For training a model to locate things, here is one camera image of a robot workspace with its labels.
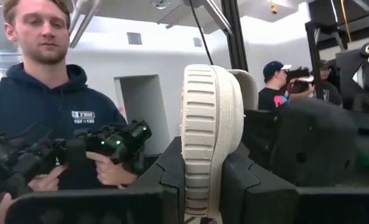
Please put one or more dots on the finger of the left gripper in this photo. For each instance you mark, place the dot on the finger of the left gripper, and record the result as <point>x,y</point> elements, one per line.
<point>259,137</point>
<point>315,143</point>

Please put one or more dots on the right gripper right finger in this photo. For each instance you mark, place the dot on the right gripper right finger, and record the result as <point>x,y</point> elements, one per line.
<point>280,205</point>

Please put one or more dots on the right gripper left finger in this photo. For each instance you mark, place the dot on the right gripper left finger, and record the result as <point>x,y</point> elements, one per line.
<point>109,208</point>

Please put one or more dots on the grey slide sandal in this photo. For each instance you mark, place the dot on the grey slide sandal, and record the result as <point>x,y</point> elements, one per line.
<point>203,124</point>

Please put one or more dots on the person's hand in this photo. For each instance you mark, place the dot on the person's hand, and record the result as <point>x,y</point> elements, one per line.
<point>47,182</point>
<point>112,172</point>

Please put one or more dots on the person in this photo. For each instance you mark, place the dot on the person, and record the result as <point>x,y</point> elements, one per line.
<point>330,93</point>
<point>41,99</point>
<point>271,96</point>

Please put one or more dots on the black and red device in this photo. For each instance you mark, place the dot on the black and red device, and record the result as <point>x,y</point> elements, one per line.
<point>299,77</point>

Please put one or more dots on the black storage rack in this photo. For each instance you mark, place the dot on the black storage rack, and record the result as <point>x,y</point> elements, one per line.
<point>327,12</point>

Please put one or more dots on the silver ceiling bar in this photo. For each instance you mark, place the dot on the silver ceiling bar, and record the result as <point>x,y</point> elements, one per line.
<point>84,21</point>
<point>216,14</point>

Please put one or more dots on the black aluminium rig frame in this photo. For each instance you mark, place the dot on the black aluminium rig frame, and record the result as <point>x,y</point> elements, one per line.
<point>234,37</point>

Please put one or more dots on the grey wall vent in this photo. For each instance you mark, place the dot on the grey wall vent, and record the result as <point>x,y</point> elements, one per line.
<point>134,38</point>
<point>197,42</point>

